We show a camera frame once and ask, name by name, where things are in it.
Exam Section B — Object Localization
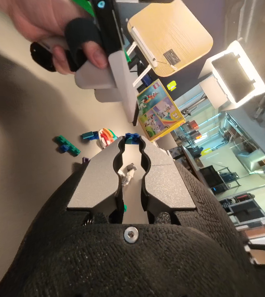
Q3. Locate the orange black machine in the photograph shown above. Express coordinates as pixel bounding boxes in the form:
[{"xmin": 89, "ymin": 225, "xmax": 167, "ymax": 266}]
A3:
[{"xmin": 184, "ymin": 120, "xmax": 203, "ymax": 140}]

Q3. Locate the teal and blue lego piece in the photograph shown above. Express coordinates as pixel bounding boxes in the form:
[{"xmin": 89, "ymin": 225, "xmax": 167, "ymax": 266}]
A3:
[{"xmin": 81, "ymin": 131, "xmax": 99, "ymax": 141}]

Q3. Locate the large dark monitor screen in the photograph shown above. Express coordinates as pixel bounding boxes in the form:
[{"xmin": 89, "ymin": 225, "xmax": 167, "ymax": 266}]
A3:
[{"xmin": 114, "ymin": 0, "xmax": 227, "ymax": 100}]

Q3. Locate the round rainbow lego disc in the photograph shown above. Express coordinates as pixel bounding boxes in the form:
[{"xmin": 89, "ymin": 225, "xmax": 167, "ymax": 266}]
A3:
[{"xmin": 98, "ymin": 128, "xmax": 118, "ymax": 149}]

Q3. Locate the person's left hand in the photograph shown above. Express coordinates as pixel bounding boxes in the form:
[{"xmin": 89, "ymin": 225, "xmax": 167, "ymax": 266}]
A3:
[{"xmin": 0, "ymin": 0, "xmax": 109, "ymax": 75}]

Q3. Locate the yellow lego set box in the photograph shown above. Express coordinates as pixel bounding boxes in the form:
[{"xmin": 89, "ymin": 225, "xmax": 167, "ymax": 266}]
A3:
[{"xmin": 136, "ymin": 79, "xmax": 186, "ymax": 142}]

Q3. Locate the white lego piece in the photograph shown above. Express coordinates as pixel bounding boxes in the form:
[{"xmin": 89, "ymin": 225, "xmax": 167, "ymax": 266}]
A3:
[{"xmin": 119, "ymin": 163, "xmax": 137, "ymax": 186}]

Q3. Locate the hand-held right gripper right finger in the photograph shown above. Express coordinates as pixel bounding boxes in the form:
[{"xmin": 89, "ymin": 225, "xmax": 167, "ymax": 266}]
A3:
[{"xmin": 138, "ymin": 136, "xmax": 197, "ymax": 213}]

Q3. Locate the wooden book stand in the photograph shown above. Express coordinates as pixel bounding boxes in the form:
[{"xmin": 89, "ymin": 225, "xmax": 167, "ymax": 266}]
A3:
[{"xmin": 126, "ymin": 0, "xmax": 214, "ymax": 87}]

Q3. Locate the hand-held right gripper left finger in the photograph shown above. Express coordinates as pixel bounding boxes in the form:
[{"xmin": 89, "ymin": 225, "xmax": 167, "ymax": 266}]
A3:
[{"xmin": 67, "ymin": 136, "xmax": 126, "ymax": 213}]

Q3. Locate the black light stand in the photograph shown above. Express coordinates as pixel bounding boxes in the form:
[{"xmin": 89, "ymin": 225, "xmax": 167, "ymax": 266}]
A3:
[{"xmin": 181, "ymin": 92, "xmax": 205, "ymax": 117}]

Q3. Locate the green plastic bin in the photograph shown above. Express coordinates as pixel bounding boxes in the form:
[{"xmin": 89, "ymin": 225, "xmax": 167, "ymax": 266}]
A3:
[{"xmin": 73, "ymin": 0, "xmax": 132, "ymax": 62}]

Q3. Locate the black framed equipment case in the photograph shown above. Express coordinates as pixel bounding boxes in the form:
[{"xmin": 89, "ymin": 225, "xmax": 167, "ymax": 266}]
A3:
[{"xmin": 228, "ymin": 199, "xmax": 265, "ymax": 225}]

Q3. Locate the blue lego brick teal slope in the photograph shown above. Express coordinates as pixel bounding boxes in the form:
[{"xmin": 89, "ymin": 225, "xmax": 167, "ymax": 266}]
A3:
[{"xmin": 125, "ymin": 133, "xmax": 140, "ymax": 145}]

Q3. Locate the green lego plate piece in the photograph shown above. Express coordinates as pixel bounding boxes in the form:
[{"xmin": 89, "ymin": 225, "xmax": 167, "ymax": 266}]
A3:
[{"xmin": 53, "ymin": 136, "xmax": 81, "ymax": 157}]

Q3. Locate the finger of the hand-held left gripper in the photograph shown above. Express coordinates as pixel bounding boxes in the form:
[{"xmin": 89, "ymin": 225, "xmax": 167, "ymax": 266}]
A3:
[{"xmin": 108, "ymin": 51, "xmax": 139, "ymax": 127}]

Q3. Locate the white studio light panel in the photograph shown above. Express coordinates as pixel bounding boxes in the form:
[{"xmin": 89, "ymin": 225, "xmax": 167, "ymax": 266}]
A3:
[{"xmin": 198, "ymin": 40, "xmax": 265, "ymax": 111}]

